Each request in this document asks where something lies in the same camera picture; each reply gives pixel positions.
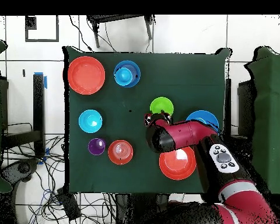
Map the light blue ribbed bowl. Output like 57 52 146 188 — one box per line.
78 109 103 134

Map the small orange bowl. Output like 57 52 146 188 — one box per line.
107 139 134 166

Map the dark grey pedestal foot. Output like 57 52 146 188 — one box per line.
1 158 40 185

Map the large orange bowl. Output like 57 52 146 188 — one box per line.
67 55 106 96
159 146 198 181

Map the medium blue bowl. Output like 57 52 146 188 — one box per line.
113 59 141 89

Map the black floor cable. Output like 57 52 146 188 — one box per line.
68 15 94 52

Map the floor cable bundle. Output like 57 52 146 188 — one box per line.
2 135 66 224

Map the large blue bowl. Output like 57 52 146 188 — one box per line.
185 110 220 134

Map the dark green tablecloth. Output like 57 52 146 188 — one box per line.
62 45 232 195

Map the blue tape strip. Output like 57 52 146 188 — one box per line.
34 71 48 90

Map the black square floor frame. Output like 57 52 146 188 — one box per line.
24 15 60 43

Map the black metal frame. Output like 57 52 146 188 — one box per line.
224 78 257 141
0 73 46 159

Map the black metal stand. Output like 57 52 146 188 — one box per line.
86 15 156 49

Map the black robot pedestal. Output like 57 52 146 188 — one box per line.
115 192 170 224

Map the black floor box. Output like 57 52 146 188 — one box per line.
56 187 82 222

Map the green ribbed bowl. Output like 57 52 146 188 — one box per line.
149 96 174 116

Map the purple cup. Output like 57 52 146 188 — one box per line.
87 137 107 156

